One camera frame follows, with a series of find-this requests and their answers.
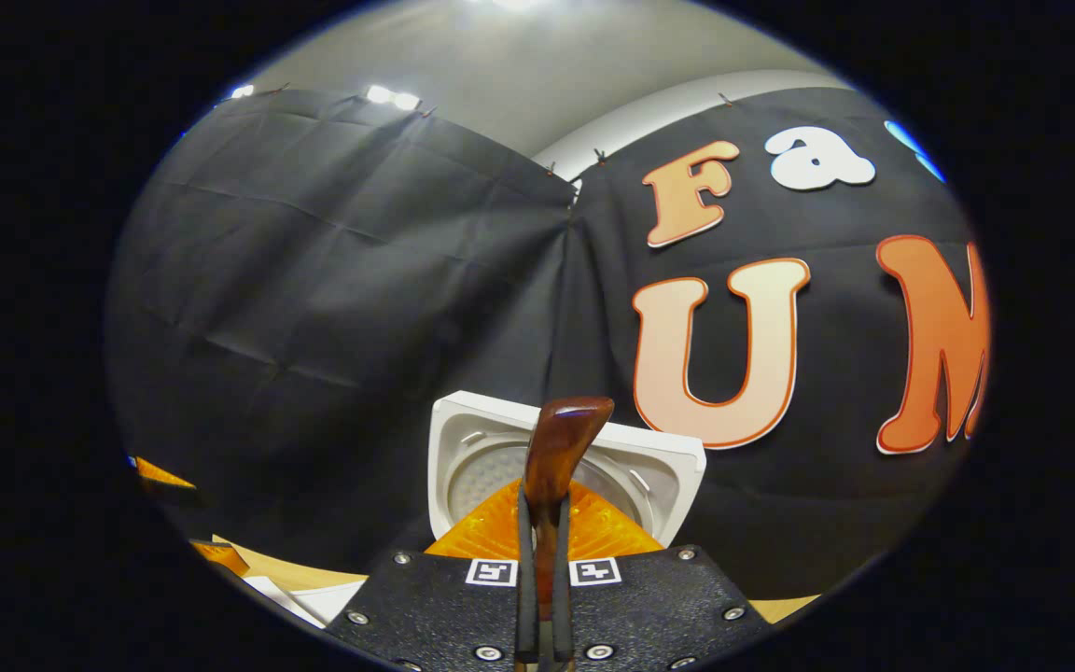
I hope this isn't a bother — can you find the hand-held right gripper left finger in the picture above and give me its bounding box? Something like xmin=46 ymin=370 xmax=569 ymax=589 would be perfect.
xmin=328 ymin=479 xmax=538 ymax=668

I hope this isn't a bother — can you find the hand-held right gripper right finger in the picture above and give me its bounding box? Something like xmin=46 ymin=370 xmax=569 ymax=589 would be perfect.
xmin=551 ymin=479 xmax=772 ymax=668

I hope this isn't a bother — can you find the brown wooden spoon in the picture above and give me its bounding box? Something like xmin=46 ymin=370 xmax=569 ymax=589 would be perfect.
xmin=524 ymin=396 xmax=615 ymax=622

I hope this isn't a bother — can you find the white rice cooker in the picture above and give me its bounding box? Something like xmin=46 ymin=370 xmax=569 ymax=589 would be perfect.
xmin=244 ymin=390 xmax=707 ymax=628

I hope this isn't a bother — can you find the black backdrop cloth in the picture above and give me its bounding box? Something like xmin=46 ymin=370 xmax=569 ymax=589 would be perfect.
xmin=106 ymin=86 xmax=994 ymax=598

